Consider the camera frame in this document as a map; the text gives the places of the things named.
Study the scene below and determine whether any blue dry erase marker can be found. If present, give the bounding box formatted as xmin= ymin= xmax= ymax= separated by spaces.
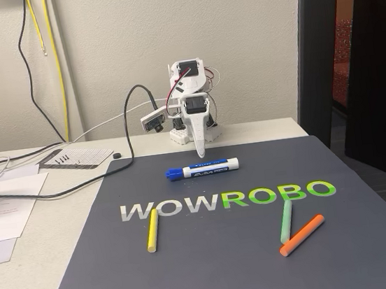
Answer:
xmin=163 ymin=157 xmax=242 ymax=184

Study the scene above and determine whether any yellow chalk stick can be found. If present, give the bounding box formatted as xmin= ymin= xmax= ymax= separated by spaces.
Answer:
xmin=142 ymin=207 xmax=164 ymax=254

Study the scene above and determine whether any grey striped screw card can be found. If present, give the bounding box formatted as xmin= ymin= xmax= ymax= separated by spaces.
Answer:
xmin=34 ymin=143 xmax=116 ymax=178

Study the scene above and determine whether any green chalk stick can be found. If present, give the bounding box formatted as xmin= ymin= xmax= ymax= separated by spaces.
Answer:
xmin=276 ymin=199 xmax=297 ymax=244

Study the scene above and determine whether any grey WOWROBO mat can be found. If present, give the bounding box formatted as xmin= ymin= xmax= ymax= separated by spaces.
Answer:
xmin=22 ymin=125 xmax=386 ymax=289

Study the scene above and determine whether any orange chalk stick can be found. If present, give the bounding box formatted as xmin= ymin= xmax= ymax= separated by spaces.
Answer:
xmin=276 ymin=213 xmax=329 ymax=258

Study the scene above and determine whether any red upholstered furniture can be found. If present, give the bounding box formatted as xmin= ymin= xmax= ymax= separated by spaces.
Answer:
xmin=323 ymin=16 xmax=364 ymax=108

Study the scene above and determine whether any dark wooden door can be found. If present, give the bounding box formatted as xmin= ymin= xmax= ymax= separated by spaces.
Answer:
xmin=325 ymin=0 xmax=386 ymax=199

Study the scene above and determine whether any large white paper sheet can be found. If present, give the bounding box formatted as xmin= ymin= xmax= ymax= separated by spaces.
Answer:
xmin=0 ymin=171 xmax=58 ymax=244

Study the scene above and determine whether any white camera box black lens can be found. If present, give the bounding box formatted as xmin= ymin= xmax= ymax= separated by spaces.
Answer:
xmin=138 ymin=106 xmax=171 ymax=136

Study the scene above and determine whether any long black cable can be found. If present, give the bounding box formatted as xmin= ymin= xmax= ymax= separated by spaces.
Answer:
xmin=0 ymin=0 xmax=169 ymax=206

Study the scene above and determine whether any white cable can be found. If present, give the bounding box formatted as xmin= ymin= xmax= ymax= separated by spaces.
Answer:
xmin=0 ymin=97 xmax=177 ymax=187

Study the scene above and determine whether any grey door frame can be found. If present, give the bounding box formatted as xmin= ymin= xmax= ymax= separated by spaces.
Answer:
xmin=282 ymin=0 xmax=362 ymax=152

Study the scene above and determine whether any long yellow wire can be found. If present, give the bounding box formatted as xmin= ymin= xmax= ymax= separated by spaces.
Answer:
xmin=41 ymin=0 xmax=73 ymax=143

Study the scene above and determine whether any short yellow wire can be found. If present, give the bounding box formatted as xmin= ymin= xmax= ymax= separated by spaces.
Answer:
xmin=24 ymin=0 xmax=49 ymax=59

